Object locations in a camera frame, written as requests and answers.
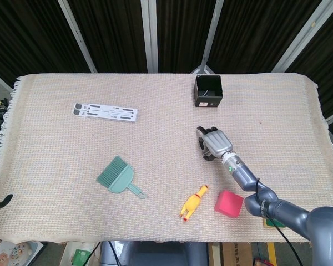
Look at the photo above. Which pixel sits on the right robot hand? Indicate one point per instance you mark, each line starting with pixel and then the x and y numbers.
pixel 217 142

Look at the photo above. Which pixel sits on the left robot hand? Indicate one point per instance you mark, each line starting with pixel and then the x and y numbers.
pixel 0 205

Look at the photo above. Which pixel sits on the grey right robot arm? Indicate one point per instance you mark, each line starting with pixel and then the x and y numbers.
pixel 283 210

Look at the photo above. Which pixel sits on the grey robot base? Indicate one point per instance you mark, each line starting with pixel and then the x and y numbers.
pixel 161 255

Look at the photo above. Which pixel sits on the green hand brush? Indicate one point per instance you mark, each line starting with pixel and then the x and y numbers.
pixel 118 177

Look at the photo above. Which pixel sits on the white folding laptop stand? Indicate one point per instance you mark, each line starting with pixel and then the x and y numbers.
pixel 108 112

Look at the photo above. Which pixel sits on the black open cardboard box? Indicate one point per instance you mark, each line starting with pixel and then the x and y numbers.
pixel 211 103

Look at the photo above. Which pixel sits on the colourful picture book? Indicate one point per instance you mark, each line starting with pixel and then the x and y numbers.
pixel 11 255

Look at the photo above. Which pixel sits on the beige woven tablecloth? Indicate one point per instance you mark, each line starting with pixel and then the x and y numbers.
pixel 166 144

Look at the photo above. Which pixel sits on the pink foam cube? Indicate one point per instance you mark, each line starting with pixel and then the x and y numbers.
pixel 227 205

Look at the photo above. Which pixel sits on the yellow rubber chicken toy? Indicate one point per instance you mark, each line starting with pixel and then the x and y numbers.
pixel 191 205

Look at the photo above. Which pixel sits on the green packet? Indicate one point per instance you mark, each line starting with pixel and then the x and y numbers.
pixel 81 257

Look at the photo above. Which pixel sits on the green block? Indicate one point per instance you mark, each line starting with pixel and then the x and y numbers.
pixel 272 224

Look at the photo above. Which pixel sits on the brown cardboard box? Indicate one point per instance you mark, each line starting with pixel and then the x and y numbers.
pixel 230 256

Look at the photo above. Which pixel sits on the dark curtain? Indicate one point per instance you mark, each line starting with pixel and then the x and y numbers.
pixel 113 33

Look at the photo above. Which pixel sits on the white frame post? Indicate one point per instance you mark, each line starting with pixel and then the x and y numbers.
pixel 149 36
pixel 212 36
pixel 77 36
pixel 302 36

